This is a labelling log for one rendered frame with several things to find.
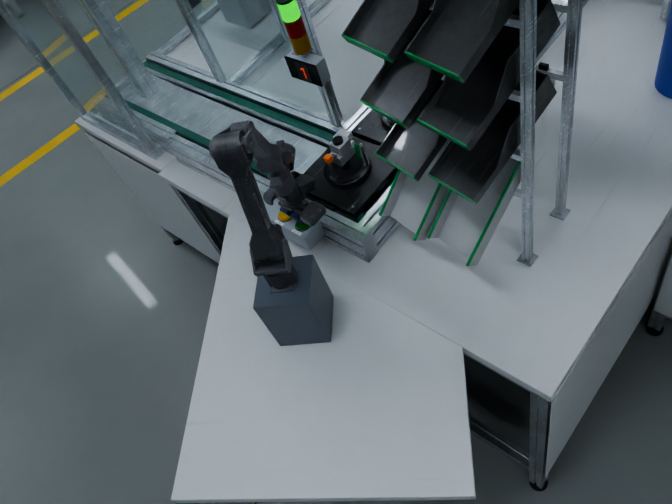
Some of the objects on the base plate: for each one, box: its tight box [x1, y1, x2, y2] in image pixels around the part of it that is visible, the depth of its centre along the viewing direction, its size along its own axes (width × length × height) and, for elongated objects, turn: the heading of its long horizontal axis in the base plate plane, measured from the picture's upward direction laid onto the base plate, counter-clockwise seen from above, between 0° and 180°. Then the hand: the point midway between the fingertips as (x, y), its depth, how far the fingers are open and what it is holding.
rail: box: [165, 134, 379, 263], centre depth 183 cm, size 6×89×11 cm, turn 61°
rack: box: [516, 0, 583, 267], centre depth 131 cm, size 21×36×80 cm, turn 61°
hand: (299, 215), depth 160 cm, fingers closed
